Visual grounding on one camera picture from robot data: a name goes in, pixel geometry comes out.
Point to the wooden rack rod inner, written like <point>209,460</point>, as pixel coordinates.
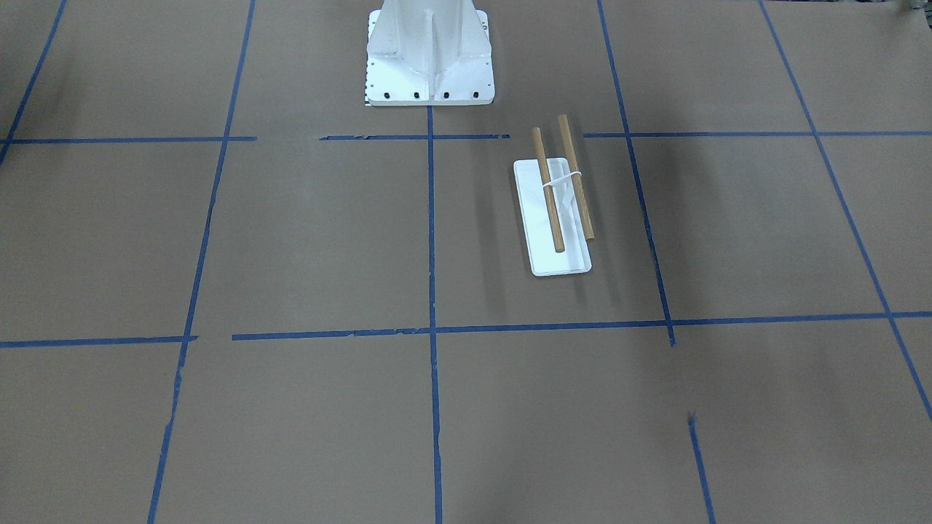
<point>547,188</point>

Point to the wooden rack rod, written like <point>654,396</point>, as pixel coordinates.
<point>576,177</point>
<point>547,188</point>

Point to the white towel rack base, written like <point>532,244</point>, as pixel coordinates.
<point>543,259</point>

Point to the wooden rack rod outer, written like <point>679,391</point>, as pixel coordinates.
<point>576,177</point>

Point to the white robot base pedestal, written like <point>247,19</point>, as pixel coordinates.
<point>429,53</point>

